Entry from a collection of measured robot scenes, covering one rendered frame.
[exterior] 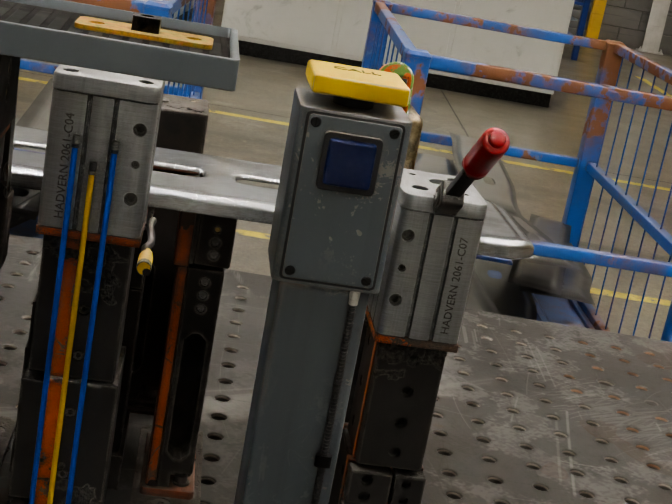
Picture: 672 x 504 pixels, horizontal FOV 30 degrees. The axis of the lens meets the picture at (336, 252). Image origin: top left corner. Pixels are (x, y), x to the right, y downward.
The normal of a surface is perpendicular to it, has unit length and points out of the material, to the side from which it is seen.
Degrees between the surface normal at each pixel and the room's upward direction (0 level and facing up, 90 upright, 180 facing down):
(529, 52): 90
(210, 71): 90
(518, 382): 0
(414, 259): 90
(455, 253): 90
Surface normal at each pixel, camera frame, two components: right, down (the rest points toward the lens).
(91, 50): 0.08, 0.29
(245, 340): 0.18, -0.94
